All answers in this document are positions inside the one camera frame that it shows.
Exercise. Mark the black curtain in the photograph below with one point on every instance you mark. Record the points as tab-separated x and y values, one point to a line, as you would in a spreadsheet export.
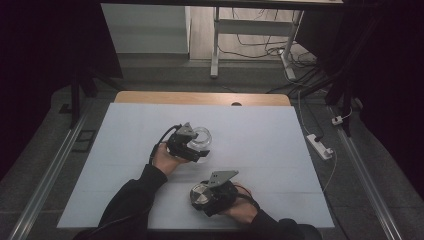
390	83
40	66

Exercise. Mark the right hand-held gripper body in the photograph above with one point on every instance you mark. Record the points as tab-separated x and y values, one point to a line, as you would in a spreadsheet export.
221	195

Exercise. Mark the white desk frame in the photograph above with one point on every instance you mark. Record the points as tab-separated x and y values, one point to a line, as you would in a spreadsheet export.
253	27

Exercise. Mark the person's right hand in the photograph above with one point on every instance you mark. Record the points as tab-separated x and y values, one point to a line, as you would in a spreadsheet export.
241	208

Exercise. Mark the white power strip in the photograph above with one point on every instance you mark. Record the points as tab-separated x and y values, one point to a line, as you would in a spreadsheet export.
320	146

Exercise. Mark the metal floor rail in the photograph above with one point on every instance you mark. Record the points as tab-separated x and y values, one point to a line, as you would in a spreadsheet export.
46	181
366	180

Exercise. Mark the black floor bracket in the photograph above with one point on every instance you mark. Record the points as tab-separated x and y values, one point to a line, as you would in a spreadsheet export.
85	140

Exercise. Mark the small white adapter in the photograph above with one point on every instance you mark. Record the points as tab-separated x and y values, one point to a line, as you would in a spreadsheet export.
337	120

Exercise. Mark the light blue table mat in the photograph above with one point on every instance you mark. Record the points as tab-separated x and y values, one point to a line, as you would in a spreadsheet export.
266	143

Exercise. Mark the black metal stand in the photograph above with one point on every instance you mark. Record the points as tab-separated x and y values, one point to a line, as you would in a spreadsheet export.
75	100
346	106

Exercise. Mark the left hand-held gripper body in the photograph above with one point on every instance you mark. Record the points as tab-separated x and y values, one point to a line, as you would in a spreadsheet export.
181	144

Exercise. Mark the person's left hand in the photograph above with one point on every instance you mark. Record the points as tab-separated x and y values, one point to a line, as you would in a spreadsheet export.
166	160

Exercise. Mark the clear glass jar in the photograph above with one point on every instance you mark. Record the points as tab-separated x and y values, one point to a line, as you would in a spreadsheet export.
202	138

